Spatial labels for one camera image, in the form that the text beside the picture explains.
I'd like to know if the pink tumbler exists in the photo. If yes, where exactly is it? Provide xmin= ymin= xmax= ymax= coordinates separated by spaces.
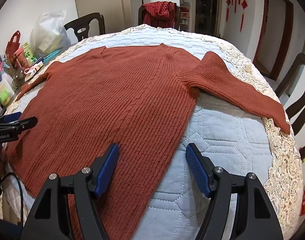
xmin=14 ymin=47 xmax=26 ymax=68

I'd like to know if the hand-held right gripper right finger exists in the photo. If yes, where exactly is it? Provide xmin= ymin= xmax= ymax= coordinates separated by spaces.
xmin=186 ymin=143 xmax=284 ymax=240

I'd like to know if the white spray bottle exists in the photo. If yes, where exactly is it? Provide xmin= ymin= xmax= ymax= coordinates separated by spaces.
xmin=0 ymin=54 xmax=13 ymax=84

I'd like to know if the dark wooden chair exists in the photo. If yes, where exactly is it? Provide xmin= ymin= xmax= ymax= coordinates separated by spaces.
xmin=138 ymin=4 xmax=180 ymax=30
xmin=64 ymin=12 xmax=106 ymax=42
xmin=275 ymin=53 xmax=305 ymax=160

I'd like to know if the red checked shirt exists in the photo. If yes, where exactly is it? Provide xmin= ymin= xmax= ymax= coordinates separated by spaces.
xmin=142 ymin=2 xmax=178 ymax=29

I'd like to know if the white cup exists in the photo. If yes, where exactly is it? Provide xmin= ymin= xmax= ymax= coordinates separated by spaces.
xmin=0 ymin=79 xmax=15 ymax=98

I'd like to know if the wicker basket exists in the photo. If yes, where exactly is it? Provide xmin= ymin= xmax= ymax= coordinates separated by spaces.
xmin=5 ymin=57 xmax=16 ymax=73

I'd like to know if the green lidded jar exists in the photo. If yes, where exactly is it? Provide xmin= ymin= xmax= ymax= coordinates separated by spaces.
xmin=0 ymin=92 xmax=11 ymax=106

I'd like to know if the white plastic bag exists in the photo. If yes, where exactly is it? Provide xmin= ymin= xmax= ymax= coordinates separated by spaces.
xmin=30 ymin=10 xmax=71 ymax=58

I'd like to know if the teal lace item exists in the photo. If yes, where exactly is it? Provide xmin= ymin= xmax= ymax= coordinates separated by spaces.
xmin=36 ymin=49 xmax=61 ymax=63

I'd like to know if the dark glass door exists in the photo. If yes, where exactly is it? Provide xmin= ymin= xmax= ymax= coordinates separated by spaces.
xmin=195 ymin=0 xmax=223 ymax=34

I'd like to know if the white box with pink ribbon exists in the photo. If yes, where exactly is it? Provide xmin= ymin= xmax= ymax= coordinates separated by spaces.
xmin=25 ymin=62 xmax=44 ymax=82

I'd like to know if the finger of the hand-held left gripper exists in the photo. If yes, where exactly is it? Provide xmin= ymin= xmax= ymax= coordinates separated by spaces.
xmin=0 ymin=112 xmax=21 ymax=124
xmin=15 ymin=117 xmax=38 ymax=132

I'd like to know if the glass jar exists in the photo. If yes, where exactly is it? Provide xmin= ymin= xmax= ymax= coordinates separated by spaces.
xmin=11 ymin=69 xmax=25 ymax=90

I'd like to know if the rust red knit sweater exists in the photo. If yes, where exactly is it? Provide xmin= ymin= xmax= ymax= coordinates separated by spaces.
xmin=5 ymin=43 xmax=291 ymax=240

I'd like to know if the blue quilted lace-trimmed mat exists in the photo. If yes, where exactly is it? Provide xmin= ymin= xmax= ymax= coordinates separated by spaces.
xmin=5 ymin=24 xmax=305 ymax=240

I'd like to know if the green leaf print packet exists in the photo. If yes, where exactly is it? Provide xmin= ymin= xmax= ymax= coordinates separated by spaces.
xmin=21 ymin=42 xmax=38 ymax=63

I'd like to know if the cream wardrobe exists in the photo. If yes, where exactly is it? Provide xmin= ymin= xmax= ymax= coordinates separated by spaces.
xmin=72 ymin=0 xmax=143 ymax=35

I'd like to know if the black cable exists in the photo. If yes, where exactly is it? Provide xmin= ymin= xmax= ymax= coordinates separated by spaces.
xmin=1 ymin=171 xmax=26 ymax=224

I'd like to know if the red gift bag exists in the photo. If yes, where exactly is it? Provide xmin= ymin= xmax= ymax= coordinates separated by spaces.
xmin=5 ymin=31 xmax=21 ymax=60

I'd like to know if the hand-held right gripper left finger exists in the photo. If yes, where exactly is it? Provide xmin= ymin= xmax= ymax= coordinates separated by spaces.
xmin=20 ymin=143 xmax=120 ymax=240

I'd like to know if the shoe rack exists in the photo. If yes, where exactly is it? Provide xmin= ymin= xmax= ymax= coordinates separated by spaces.
xmin=179 ymin=2 xmax=190 ymax=32

